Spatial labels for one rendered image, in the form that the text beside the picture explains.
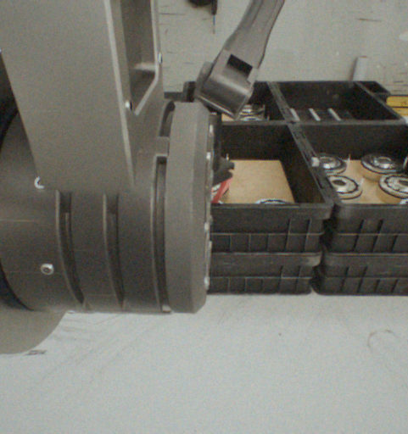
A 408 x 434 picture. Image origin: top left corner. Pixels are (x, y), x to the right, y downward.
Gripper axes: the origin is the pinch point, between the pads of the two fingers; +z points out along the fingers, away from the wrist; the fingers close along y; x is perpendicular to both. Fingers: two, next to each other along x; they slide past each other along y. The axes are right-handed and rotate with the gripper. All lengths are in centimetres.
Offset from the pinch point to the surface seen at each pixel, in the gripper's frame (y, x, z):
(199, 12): -239, -248, 4
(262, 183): -21.9, -1.8, 4.2
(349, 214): -11.4, 23.9, -4.7
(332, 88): -80, -18, -3
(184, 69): -228, -260, 57
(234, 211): 2.6, 10.0, -5.2
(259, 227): -1.7, 12.6, -0.9
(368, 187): -38.0, 17.2, 3.9
